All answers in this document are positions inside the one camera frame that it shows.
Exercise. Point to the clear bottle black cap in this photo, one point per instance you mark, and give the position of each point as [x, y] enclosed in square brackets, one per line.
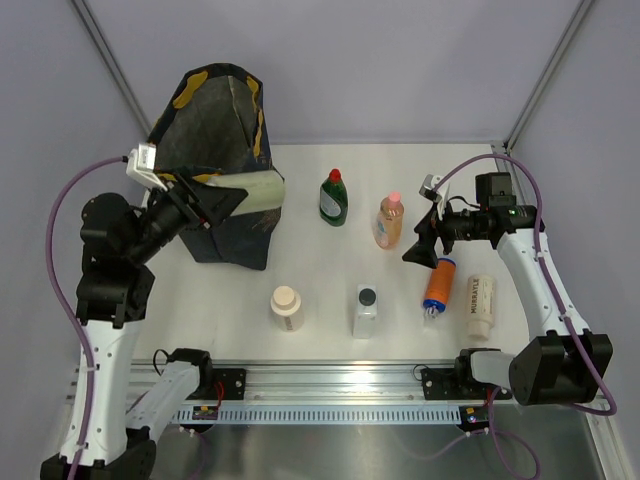
[366, 311]

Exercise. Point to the green dish soap bottle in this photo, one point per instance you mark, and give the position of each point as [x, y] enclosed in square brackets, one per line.
[333, 199]

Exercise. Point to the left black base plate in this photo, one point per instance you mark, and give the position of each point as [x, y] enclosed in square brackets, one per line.
[229, 382]

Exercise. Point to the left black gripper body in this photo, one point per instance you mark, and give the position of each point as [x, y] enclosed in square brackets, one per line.
[172, 209]

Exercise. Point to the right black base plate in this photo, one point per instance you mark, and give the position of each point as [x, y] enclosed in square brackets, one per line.
[449, 384]

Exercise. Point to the aluminium mounting rail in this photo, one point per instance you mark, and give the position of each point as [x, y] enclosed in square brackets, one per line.
[308, 383]

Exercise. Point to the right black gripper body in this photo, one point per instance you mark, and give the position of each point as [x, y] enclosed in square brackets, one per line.
[459, 225]

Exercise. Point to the cream Murrayle bottle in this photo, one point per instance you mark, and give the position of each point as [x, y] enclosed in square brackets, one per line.
[480, 310]

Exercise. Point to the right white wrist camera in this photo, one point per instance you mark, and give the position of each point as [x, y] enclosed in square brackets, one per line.
[435, 189]

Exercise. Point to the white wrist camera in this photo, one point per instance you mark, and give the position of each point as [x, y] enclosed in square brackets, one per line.
[435, 189]
[141, 167]

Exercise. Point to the beige bottle round cap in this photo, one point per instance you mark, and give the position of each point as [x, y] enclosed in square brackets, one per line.
[286, 306]

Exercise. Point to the dark blue canvas bag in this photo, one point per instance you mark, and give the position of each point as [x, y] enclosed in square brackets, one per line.
[214, 125]

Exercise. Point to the slotted grey cable duct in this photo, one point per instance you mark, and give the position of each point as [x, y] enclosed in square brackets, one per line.
[241, 414]

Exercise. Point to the peach baby oil bottle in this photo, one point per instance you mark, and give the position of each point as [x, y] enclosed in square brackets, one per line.
[388, 224]

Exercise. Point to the orange blue tube bottle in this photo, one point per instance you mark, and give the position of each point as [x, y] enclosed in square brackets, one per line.
[439, 287]

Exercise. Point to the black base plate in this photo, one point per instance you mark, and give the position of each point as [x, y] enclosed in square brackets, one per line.
[449, 384]
[229, 382]

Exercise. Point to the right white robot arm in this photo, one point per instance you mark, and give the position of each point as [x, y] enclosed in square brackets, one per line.
[564, 362]

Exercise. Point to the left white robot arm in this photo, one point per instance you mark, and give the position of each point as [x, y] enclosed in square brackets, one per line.
[106, 439]

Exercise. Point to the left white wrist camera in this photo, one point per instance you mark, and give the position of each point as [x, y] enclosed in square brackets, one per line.
[141, 167]

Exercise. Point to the pale green cylindrical bottle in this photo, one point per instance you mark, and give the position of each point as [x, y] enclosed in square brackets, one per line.
[266, 190]

